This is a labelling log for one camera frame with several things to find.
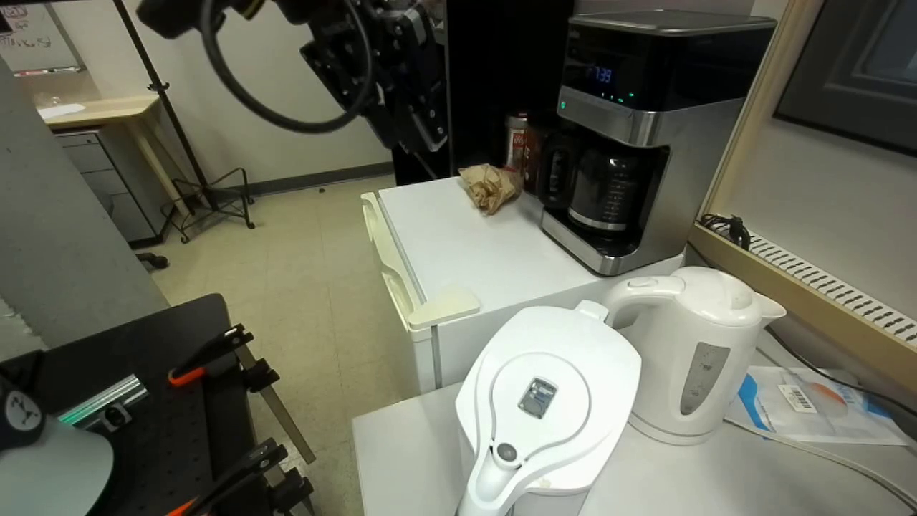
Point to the grey round robot base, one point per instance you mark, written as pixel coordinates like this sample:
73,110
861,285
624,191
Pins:
46,468

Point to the metal table edge rail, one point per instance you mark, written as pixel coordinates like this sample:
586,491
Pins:
283,411

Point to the white water filter pitcher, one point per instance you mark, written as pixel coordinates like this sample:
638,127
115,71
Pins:
545,402

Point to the white whiteboard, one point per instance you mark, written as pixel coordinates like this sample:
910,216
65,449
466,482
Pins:
32,38

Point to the blue white plastic packet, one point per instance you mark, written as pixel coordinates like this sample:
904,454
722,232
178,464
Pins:
821,406

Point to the glass coffee carafe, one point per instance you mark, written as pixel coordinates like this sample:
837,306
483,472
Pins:
602,191

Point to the crumpled brown paper bag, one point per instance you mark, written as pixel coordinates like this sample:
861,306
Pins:
490,189

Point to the grey drawer cabinet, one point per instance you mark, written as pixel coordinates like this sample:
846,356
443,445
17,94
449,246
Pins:
109,189

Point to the white electric kettle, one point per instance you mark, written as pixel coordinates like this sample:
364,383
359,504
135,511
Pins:
704,353

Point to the dark framed window pane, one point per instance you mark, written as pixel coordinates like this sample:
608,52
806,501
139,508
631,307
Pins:
861,68

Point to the black perforated mounting table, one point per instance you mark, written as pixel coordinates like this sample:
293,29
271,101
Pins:
161,439

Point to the white mini fridge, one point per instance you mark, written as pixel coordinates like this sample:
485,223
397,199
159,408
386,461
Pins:
477,249

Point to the light wooden desk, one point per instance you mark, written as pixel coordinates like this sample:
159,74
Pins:
105,110

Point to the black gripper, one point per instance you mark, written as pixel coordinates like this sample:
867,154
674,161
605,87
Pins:
404,60

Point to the white radiator grille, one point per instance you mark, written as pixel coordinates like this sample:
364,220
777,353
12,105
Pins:
840,287

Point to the green white label strip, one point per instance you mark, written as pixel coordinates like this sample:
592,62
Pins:
102,402

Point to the black object on floor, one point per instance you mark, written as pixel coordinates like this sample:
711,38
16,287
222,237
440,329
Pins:
149,259

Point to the grey partition panel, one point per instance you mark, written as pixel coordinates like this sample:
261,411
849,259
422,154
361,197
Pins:
58,232

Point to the black silver coffee maker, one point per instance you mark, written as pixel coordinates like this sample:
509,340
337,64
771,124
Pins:
688,115

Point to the red labelled bottle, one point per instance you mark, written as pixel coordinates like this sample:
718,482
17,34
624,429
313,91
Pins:
520,144

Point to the black tripod stand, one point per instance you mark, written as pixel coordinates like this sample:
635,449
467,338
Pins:
182,144

